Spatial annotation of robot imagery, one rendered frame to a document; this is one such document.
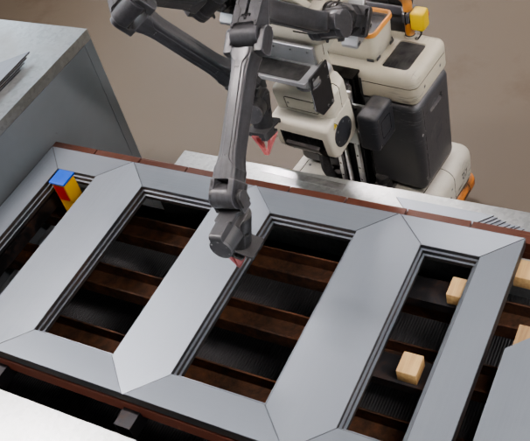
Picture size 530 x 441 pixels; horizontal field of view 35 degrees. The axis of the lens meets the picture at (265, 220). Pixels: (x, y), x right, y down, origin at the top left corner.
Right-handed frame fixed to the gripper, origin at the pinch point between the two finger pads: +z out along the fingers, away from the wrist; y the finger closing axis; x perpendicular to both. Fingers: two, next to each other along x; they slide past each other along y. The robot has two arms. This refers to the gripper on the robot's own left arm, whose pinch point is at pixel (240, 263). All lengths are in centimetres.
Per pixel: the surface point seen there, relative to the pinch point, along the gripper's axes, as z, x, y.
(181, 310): 16.6, -9.3, -12.6
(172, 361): 15.5, -24.2, -6.7
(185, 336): 15.5, -16.3, -7.3
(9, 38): 21, 66, -125
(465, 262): 3, 28, 50
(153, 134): 126, 135, -117
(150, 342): 17.5, -20.8, -15.2
